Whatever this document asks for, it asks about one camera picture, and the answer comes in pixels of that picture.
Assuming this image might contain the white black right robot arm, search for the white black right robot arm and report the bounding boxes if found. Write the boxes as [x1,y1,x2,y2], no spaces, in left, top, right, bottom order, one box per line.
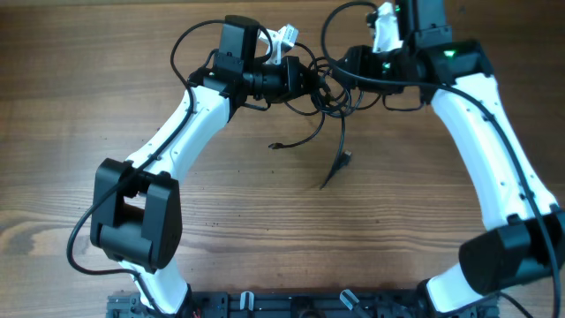
[338,1,564,317]

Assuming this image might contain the black cable bundle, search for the black cable bundle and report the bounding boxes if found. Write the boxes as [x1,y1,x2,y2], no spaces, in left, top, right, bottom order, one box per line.
[267,42,383,191]

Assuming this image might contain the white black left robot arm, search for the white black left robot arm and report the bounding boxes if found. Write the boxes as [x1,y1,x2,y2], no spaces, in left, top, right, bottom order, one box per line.
[88,15,319,317]

